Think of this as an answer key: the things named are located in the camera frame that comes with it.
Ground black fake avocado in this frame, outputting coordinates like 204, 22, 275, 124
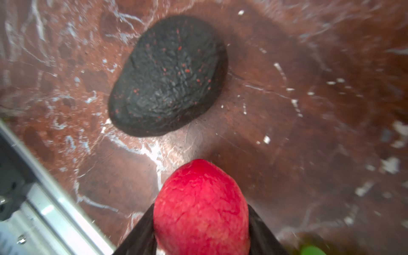
108, 15, 228, 137

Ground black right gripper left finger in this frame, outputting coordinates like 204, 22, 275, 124
113, 204, 157, 255

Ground aluminium front rail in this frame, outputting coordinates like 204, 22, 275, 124
1, 121, 116, 255

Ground green fake grape bunch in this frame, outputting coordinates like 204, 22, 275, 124
300, 245, 326, 255

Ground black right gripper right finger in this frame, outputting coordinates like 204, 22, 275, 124
248, 205, 289, 255

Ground red fake peach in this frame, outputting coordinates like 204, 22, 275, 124
153, 159, 250, 255

